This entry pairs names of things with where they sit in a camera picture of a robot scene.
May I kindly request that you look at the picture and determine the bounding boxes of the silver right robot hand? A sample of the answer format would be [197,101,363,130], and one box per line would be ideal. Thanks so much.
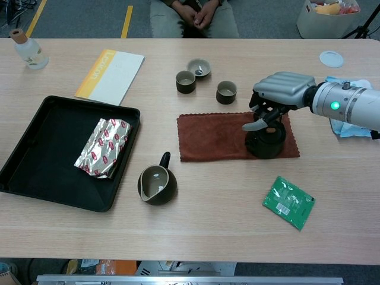
[242,71,317,132]

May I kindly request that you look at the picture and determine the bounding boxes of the black cast iron teapot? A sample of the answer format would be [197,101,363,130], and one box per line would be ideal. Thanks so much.
[244,118,287,160]

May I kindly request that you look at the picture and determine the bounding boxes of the white round table grommet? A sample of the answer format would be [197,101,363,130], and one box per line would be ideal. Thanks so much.
[319,50,344,69]

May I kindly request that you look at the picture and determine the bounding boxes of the dark cylindrical tea cup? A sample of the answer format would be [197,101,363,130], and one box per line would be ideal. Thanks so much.
[216,80,238,105]
[175,70,197,94]

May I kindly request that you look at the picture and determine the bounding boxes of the white storage bin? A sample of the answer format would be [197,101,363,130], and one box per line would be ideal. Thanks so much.
[296,0,362,40]

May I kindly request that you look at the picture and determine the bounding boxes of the blue wet wipes pack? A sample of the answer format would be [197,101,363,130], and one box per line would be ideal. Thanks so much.
[325,76,380,139]

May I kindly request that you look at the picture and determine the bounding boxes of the wide grey tea bowl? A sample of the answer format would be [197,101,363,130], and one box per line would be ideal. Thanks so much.
[186,58,213,81]

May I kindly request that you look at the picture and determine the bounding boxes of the brown tea cloth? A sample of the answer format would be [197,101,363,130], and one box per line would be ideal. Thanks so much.
[176,111,300,163]

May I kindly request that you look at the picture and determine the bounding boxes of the black tripod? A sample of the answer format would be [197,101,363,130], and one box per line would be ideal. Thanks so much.
[343,0,380,41]

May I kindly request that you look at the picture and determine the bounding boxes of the green tea sachet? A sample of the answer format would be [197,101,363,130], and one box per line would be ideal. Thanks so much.
[262,175,316,232]

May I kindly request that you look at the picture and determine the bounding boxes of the seated person olive trousers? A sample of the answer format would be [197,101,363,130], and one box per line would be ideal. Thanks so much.
[149,0,240,39]

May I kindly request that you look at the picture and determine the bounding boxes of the yellow white Lexicon book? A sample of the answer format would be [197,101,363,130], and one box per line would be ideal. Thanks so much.
[74,49,146,106]

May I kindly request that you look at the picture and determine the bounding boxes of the silver foil packet red print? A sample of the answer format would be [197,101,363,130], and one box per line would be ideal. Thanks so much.
[73,118,133,180]

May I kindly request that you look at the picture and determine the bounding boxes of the black square plastic tray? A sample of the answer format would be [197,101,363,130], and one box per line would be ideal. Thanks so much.
[0,95,141,213]

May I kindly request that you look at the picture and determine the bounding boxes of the frosted glass bottle cork stopper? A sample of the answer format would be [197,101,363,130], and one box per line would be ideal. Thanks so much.
[9,28,49,70]

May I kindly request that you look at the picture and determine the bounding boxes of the dark ceramic pitcher with handle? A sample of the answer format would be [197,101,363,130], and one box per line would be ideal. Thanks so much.
[137,151,178,206]

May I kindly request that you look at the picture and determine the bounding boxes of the aluminium profile rail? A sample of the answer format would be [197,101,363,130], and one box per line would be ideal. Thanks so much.
[37,274,344,285]

